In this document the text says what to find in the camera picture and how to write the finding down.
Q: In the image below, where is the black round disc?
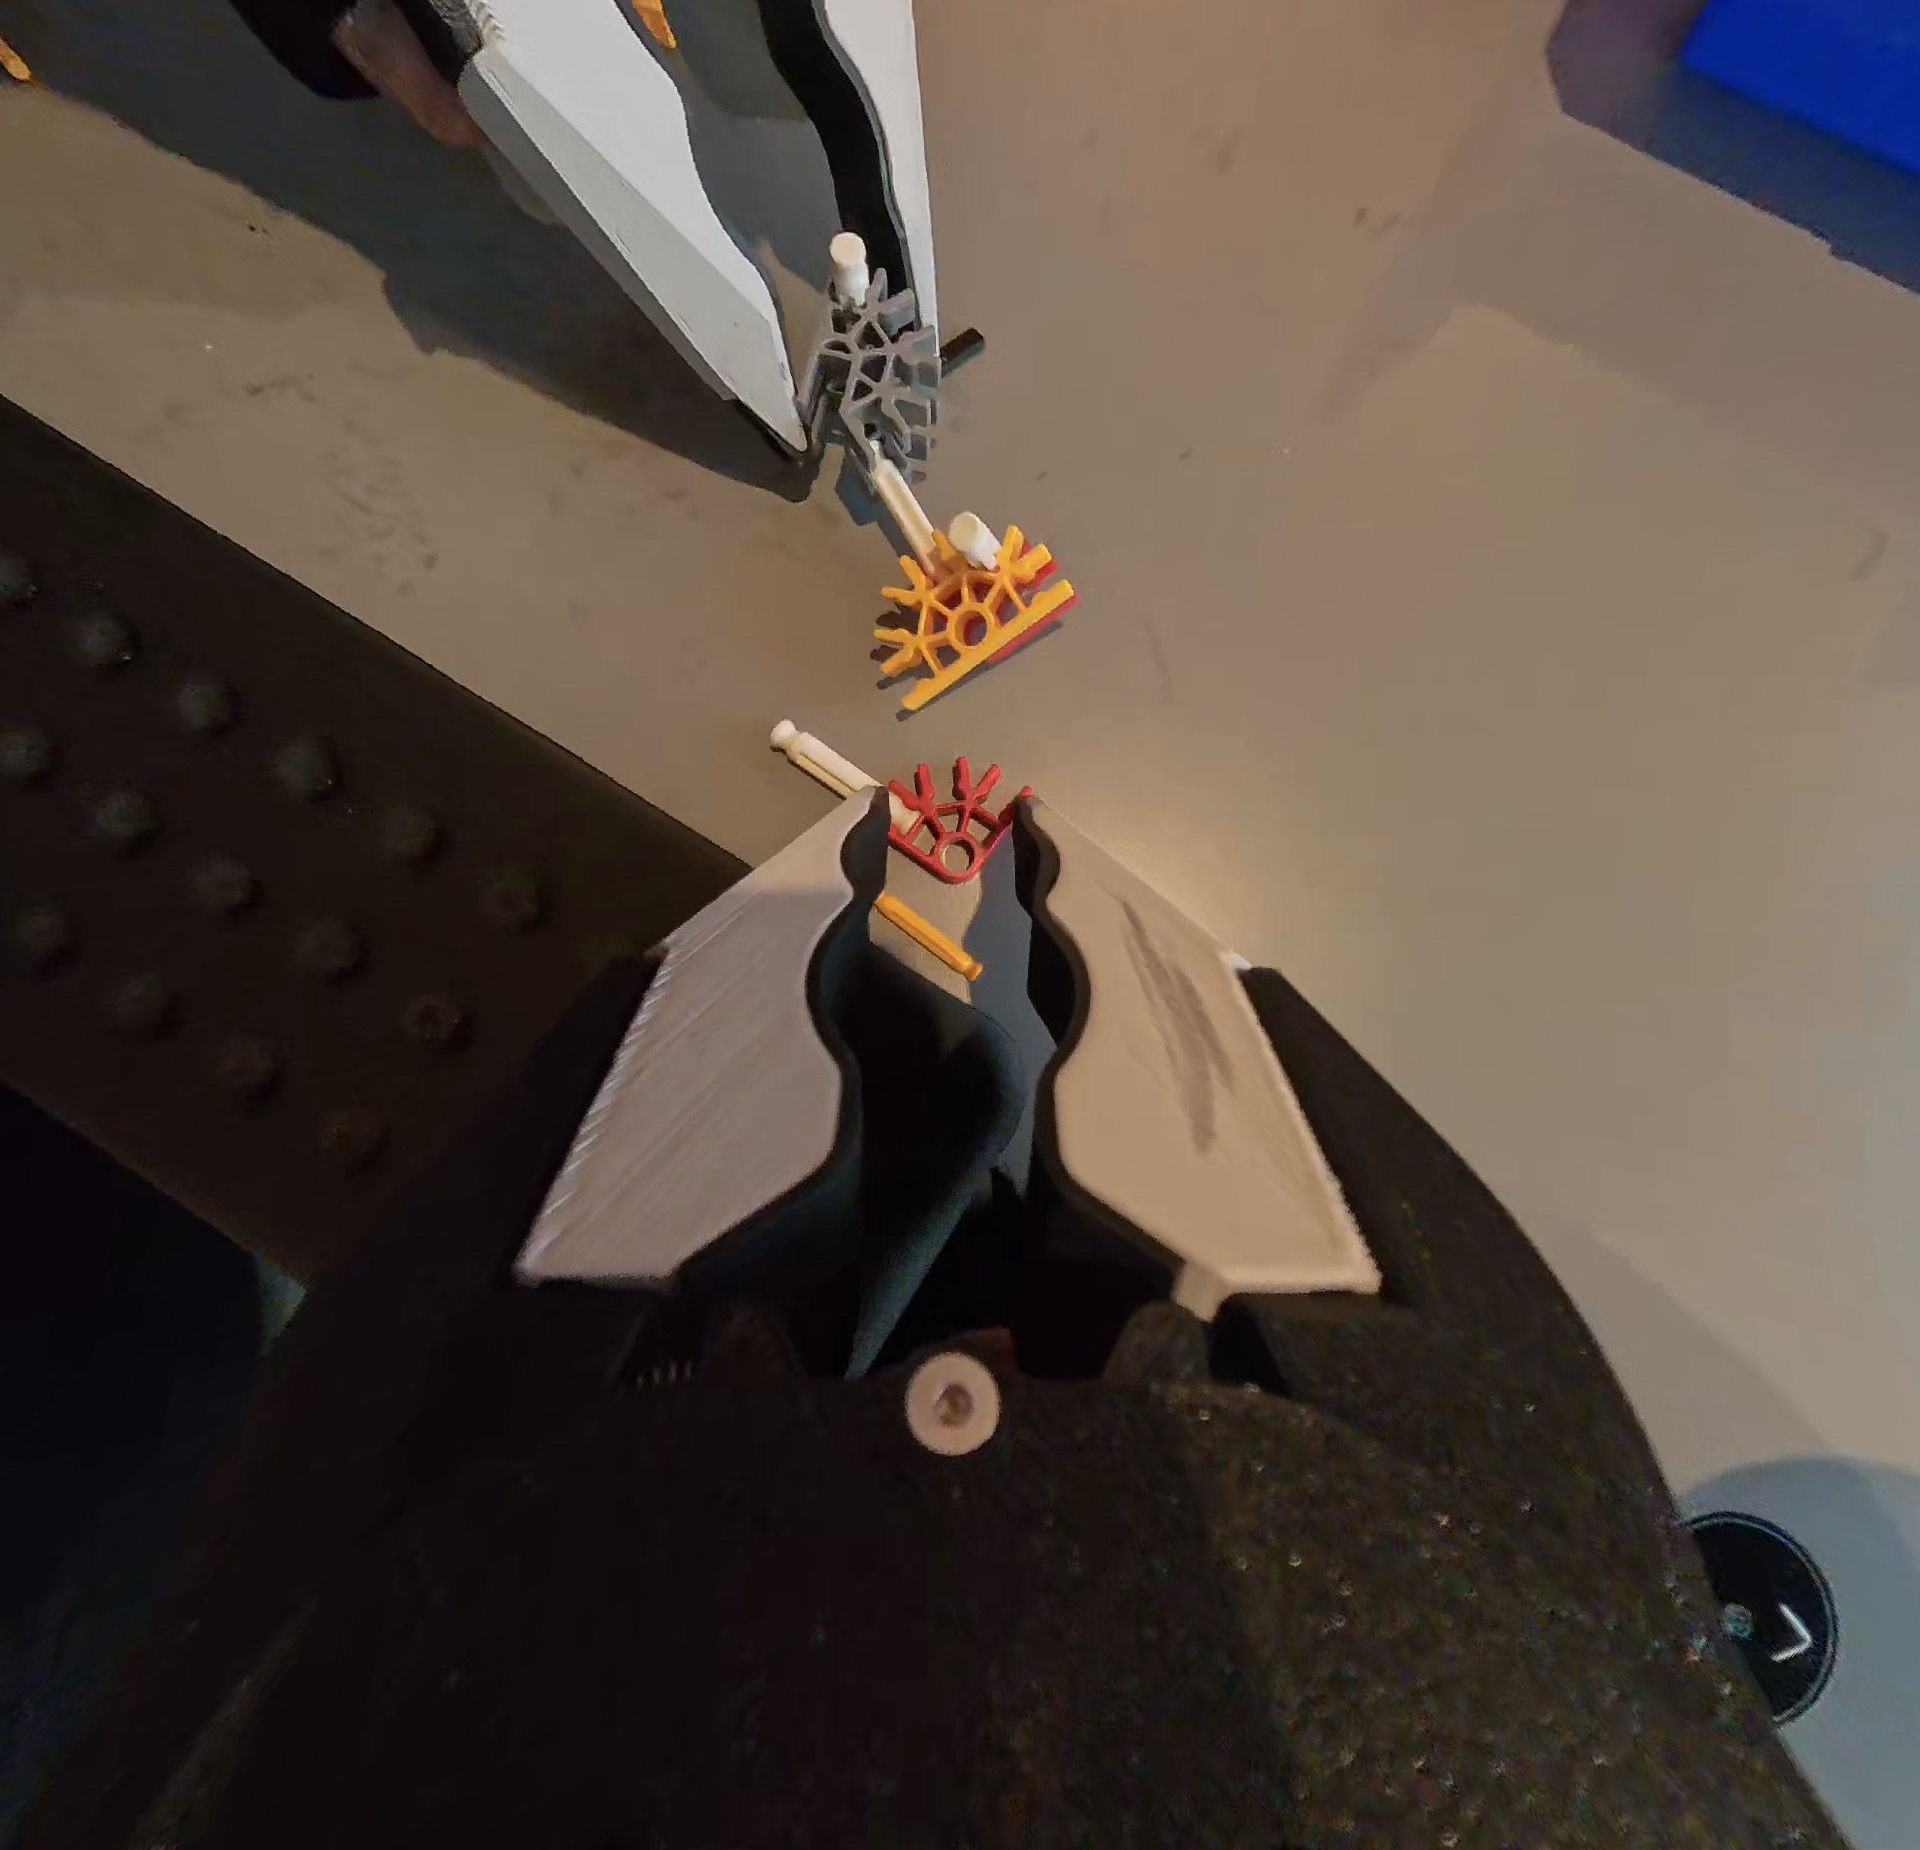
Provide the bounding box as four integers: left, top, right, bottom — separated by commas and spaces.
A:
1679, 1511, 1840, 1727

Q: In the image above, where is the red and yellow connector assembly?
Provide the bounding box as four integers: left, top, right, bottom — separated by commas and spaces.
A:
875, 523, 1076, 712
768, 718, 880, 800

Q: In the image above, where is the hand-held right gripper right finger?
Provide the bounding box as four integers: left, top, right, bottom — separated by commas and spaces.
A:
1014, 797, 1382, 1318

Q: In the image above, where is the blue plastic bin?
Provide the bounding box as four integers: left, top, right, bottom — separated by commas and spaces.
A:
1679, 0, 1920, 182

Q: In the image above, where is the person's left hand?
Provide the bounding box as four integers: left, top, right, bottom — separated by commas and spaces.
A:
333, 0, 485, 151

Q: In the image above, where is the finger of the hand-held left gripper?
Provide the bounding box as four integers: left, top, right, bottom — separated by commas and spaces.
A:
436, 0, 814, 457
743, 0, 944, 343

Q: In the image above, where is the black dimpled pad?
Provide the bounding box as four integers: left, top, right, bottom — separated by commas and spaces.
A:
0, 393, 753, 1281

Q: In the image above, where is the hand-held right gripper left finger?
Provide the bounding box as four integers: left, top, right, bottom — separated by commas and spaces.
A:
518, 795, 896, 1288

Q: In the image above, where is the grey toy connector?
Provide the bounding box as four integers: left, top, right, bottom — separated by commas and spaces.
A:
802, 267, 948, 480

